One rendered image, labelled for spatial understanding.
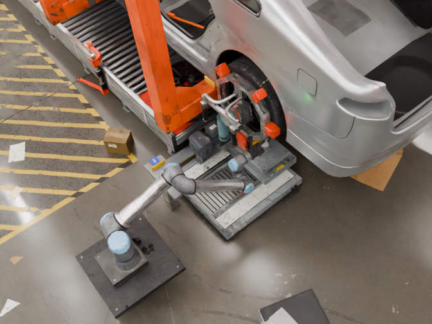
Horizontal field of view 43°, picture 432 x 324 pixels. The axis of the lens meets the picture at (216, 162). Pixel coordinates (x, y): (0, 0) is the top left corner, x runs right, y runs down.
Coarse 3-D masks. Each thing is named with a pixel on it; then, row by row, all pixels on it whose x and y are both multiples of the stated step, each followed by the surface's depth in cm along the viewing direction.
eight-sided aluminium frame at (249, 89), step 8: (232, 72) 399; (216, 80) 414; (224, 80) 403; (232, 80) 394; (240, 80) 392; (224, 88) 421; (240, 88) 389; (248, 88) 385; (224, 96) 429; (248, 96) 387; (224, 104) 430; (256, 104) 385; (264, 112) 388; (240, 120) 434; (264, 120) 389; (248, 128) 428; (256, 136) 413; (264, 136) 403
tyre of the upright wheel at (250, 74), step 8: (232, 64) 400; (240, 64) 394; (248, 64) 391; (240, 72) 394; (248, 72) 387; (256, 72) 387; (256, 80) 383; (264, 80) 384; (256, 88) 388; (264, 88) 382; (272, 88) 384; (272, 96) 383; (272, 104) 384; (280, 104) 387; (272, 112) 390; (280, 112) 389; (272, 120) 397; (280, 120) 393; (280, 128) 399
